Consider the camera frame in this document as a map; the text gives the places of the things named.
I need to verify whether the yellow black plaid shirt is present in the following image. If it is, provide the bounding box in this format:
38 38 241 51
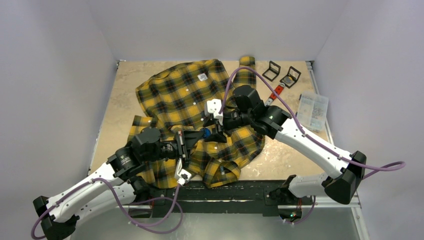
128 59 266 188

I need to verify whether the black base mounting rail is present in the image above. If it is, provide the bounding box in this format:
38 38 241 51
129 178 313 221

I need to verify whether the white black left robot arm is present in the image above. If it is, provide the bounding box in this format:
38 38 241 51
31 127 210 240

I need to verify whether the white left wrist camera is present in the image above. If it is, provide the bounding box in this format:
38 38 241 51
174 158 193 186

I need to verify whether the black square frame left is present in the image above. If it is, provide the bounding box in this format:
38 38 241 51
262 60 281 82

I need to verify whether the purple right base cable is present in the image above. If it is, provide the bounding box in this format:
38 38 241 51
281 195 318 226

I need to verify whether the black square frame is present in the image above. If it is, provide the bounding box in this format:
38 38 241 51
279 66 302 89
262 60 281 82

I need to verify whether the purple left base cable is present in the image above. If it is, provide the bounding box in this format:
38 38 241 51
127 195 184 235

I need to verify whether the black square frame right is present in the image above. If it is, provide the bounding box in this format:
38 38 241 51
279 66 302 89

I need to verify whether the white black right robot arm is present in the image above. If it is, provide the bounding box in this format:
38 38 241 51
203 85 367 205

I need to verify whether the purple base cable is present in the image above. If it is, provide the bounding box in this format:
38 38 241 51
281 195 318 226
127 195 184 235

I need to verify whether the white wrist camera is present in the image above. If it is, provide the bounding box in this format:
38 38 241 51
204 98 224 126
174 158 193 186

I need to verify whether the clear plastic screw box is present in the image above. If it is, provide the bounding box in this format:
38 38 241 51
296 91 329 132

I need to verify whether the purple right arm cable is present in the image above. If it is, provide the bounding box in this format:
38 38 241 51
219 66 407 180

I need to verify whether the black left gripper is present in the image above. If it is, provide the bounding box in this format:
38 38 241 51
143 129 204 166

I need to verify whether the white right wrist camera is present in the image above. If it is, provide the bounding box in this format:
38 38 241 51
204 98 224 126

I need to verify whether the red handled adjustable wrench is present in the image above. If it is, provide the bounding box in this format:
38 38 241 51
264 82 286 106

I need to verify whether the silver gold round brooch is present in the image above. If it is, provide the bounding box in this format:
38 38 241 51
284 76 293 84

